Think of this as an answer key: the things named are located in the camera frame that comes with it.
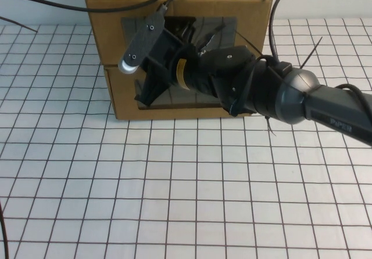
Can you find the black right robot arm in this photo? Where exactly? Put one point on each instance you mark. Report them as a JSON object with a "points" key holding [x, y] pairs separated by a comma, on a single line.
{"points": [[290, 96]]}

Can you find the brown cardboard drawer with window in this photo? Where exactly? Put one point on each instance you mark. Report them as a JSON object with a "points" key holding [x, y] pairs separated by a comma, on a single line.
{"points": [[122, 96], [250, 14]]}

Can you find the white grid tablecloth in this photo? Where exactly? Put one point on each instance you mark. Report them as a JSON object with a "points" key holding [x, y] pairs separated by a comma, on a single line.
{"points": [[174, 198]]}

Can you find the grey oblong wrist camera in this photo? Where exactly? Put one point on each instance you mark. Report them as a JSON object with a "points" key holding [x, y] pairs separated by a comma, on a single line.
{"points": [[142, 43]]}

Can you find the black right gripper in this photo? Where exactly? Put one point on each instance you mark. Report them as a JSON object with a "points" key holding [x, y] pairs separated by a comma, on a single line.
{"points": [[161, 67]]}

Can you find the lower cardboard drawer with window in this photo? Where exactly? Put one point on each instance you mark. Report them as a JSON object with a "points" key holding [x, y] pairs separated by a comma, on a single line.
{"points": [[128, 116]]}

